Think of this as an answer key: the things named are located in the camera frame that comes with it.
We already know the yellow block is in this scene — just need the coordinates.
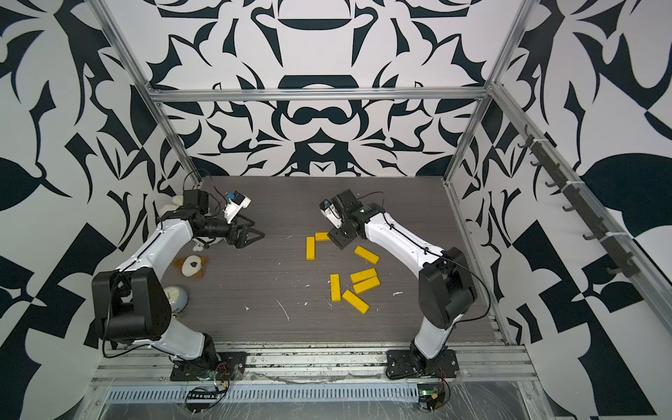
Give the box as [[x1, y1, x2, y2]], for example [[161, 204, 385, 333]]
[[353, 276, 381, 295], [314, 232, 331, 242], [342, 290, 369, 314], [355, 246, 380, 265], [329, 274, 341, 302], [350, 268, 377, 285], [306, 236, 316, 261]]

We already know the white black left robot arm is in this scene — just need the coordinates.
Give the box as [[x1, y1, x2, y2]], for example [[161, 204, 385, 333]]
[[92, 189, 264, 370]]

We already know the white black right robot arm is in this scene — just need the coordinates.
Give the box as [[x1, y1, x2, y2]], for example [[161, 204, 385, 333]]
[[320, 190, 482, 380]]

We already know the grey white bowl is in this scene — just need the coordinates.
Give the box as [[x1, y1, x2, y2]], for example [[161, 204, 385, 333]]
[[164, 286, 188, 315]]

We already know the left controller board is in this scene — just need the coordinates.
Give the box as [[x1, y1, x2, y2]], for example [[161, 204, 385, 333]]
[[183, 387, 229, 413]]

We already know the controller board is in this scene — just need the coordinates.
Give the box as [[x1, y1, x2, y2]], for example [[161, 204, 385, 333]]
[[183, 387, 229, 413], [418, 381, 452, 411]]

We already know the right controller board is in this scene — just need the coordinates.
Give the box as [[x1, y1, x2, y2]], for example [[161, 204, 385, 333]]
[[418, 381, 452, 411]]

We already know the black hook rack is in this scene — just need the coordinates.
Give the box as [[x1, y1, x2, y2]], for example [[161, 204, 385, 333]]
[[520, 124, 642, 278]]

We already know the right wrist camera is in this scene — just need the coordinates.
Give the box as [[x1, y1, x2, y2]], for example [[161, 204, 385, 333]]
[[320, 199, 342, 229]]

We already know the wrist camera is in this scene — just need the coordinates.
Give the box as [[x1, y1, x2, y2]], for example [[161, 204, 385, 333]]
[[320, 199, 342, 229], [223, 191, 251, 224]]

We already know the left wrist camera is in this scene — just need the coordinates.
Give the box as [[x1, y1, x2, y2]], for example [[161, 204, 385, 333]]
[[223, 191, 251, 224]]

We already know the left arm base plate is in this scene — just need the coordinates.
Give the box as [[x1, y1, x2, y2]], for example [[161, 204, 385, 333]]
[[170, 352, 249, 383]]

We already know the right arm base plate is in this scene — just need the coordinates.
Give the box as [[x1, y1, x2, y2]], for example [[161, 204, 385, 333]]
[[385, 348, 460, 381]]

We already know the aluminium horizontal frame bar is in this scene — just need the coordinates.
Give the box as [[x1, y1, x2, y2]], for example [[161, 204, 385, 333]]
[[149, 87, 487, 103]]

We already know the aluminium left frame post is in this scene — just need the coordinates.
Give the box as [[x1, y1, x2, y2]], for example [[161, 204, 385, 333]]
[[86, 0, 202, 185]]

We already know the aluminium rail front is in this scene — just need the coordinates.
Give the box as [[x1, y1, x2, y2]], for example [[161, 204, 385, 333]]
[[90, 341, 540, 386]]

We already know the aluminium corner frame post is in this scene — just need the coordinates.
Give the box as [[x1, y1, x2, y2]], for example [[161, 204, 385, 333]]
[[443, 0, 540, 186]]

